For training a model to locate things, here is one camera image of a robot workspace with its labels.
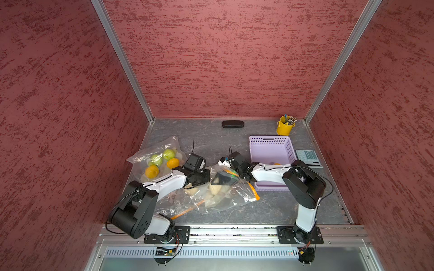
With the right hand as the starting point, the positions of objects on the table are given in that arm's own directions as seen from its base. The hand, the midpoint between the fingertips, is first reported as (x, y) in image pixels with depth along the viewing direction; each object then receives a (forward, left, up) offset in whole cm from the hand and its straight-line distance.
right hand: (216, 186), depth 86 cm
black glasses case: (+46, -11, -2) cm, 48 cm away
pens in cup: (+35, -45, +13) cm, 58 cm away
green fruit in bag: (+13, +33, +6) cm, 36 cm away
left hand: (+3, +4, -1) cm, 5 cm away
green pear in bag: (+19, +28, +3) cm, 34 cm away
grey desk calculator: (+18, -57, -3) cm, 60 cm away
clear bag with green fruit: (+7, +38, +3) cm, 39 cm away
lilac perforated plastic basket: (+25, -35, -4) cm, 44 cm away
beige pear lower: (-3, 0, +3) cm, 4 cm away
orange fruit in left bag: (+13, +25, +3) cm, 28 cm away
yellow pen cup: (+37, -43, +2) cm, 57 cm away
